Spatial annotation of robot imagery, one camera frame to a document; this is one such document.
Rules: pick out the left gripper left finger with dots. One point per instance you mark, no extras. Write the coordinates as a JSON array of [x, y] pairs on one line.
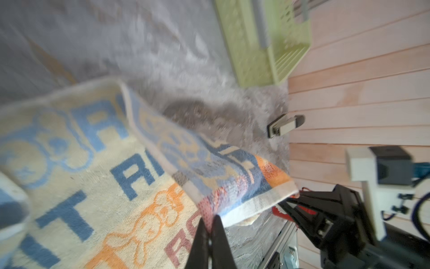
[[200, 251]]

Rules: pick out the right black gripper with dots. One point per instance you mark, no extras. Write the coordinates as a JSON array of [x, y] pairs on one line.
[[350, 241]]

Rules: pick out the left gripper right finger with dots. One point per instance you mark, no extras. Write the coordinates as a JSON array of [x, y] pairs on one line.
[[222, 257]]

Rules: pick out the red pen holder cup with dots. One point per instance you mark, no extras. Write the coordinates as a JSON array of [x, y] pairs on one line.
[[278, 211]]

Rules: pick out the red white blue towel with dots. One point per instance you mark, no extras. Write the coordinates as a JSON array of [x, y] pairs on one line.
[[93, 178]]

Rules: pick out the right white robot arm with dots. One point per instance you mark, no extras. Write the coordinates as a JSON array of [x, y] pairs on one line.
[[398, 250]]

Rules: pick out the black white stapler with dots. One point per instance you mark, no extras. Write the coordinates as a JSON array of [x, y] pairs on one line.
[[283, 125]]

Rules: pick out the light green plastic basket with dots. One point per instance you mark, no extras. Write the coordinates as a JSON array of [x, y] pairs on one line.
[[265, 43]]

